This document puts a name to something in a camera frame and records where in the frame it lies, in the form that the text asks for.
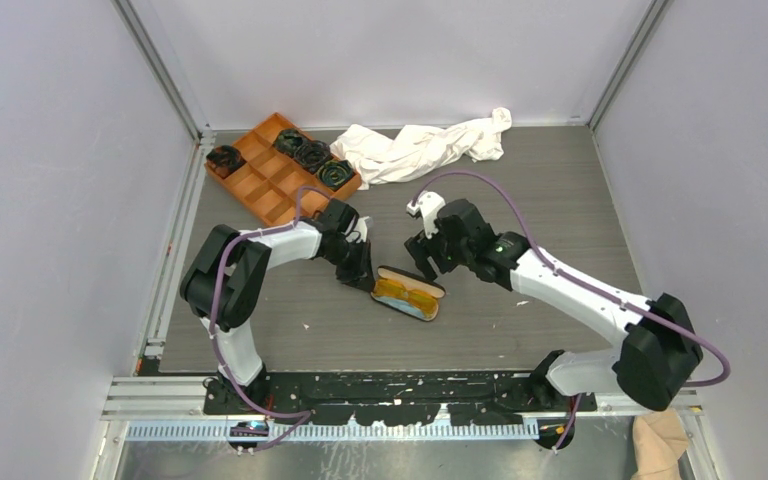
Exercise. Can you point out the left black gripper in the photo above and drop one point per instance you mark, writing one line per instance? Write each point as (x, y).
(362, 275)

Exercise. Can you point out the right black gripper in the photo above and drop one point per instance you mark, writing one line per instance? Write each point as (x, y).
(420, 249)

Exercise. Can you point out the orange sunglasses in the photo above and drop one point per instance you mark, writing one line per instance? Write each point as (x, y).
(417, 297)

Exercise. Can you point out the blue cleaning cloth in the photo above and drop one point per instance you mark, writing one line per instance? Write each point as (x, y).
(405, 307)

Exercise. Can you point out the black glasses case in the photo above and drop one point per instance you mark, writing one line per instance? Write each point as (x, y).
(411, 280)

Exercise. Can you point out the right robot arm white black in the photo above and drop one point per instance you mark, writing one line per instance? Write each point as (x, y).
(649, 358)

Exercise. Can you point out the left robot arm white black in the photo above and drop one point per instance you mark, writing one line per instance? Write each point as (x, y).
(224, 281)

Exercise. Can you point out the white crumpled cloth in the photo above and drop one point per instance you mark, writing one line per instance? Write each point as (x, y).
(418, 150)

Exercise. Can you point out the black coiled item right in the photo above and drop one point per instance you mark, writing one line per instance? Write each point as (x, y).
(334, 174)

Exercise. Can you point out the black coiled item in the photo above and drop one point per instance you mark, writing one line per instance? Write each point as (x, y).
(225, 160)
(288, 141)
(312, 155)
(334, 174)

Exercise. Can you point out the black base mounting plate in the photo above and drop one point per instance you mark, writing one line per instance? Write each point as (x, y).
(393, 398)

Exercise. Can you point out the black coiled item middle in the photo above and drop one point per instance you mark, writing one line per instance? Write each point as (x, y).
(312, 155)

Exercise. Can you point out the orange compartment tray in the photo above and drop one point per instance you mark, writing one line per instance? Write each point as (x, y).
(273, 186)

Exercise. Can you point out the black coiled item top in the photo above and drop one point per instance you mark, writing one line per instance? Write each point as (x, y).
(288, 141)

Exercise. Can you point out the black coiled item far left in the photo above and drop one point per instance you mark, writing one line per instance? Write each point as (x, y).
(225, 160)

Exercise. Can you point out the beige cloth bottom right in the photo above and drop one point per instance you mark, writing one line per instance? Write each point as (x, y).
(659, 441)

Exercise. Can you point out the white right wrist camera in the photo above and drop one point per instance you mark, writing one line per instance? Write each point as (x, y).
(426, 207)

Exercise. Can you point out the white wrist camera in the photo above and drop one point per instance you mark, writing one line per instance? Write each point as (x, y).
(362, 229)
(426, 207)

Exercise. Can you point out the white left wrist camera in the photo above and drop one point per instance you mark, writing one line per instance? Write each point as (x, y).
(362, 229)

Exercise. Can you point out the aluminium frame rail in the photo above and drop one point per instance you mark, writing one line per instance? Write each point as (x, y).
(144, 394)

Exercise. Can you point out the white slotted cable duct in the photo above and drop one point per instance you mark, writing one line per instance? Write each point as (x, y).
(262, 431)

